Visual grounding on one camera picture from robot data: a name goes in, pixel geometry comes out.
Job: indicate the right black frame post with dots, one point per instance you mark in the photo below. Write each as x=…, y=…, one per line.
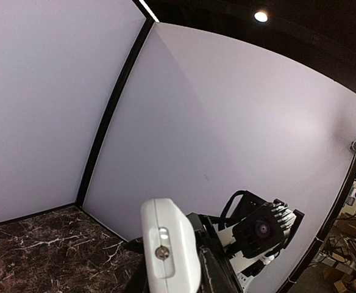
x=323, y=231

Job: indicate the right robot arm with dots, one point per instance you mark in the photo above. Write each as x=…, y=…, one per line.
x=240, y=205

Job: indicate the white remote control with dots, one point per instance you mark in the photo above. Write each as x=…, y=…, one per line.
x=170, y=252

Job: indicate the left black frame post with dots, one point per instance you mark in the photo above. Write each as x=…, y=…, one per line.
x=109, y=111

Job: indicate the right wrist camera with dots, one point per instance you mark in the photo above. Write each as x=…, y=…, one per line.
x=264, y=231

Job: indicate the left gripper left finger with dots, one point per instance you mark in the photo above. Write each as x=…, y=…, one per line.
x=138, y=282

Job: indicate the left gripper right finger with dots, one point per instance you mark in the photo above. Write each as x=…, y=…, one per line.
x=217, y=275

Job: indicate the black frame post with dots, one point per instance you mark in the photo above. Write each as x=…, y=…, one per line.
x=323, y=231
x=109, y=111

